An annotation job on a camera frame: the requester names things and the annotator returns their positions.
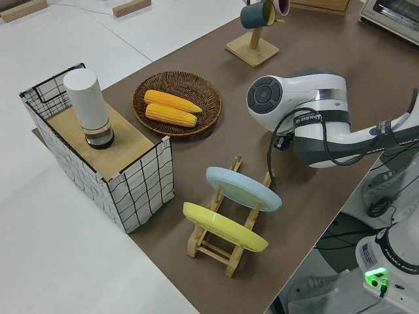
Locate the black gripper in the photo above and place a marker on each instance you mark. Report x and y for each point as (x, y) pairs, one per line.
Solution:
(283, 142)

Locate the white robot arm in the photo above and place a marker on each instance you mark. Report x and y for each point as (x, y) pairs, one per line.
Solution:
(314, 98)

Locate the light blue plate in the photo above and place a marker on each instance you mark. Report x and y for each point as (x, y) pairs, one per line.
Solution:
(242, 188)

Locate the yellow plate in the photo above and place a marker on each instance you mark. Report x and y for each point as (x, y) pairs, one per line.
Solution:
(226, 229)

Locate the wooden plate rack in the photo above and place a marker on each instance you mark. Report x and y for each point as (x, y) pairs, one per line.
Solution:
(212, 250)

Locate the brown wicker basket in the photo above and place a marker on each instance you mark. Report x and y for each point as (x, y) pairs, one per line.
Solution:
(209, 98)

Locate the wooden mug tree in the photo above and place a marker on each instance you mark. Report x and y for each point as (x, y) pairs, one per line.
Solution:
(252, 50)

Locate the yellow corn cob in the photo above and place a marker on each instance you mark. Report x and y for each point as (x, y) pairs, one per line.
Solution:
(170, 116)
(170, 99)

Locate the dark blue mug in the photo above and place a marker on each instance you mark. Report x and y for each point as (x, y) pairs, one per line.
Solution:
(253, 14)

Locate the pink mug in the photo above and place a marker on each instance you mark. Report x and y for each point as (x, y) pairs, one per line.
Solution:
(283, 6)

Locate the wooden cabinet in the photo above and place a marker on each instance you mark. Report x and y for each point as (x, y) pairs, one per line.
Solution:
(320, 5)

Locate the white toaster oven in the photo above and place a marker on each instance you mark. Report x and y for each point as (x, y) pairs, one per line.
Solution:
(393, 16)

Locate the white cylinder with glass base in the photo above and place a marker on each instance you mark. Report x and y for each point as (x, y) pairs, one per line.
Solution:
(88, 98)

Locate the wooden block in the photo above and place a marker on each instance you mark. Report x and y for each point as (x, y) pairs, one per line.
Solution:
(131, 7)
(23, 10)

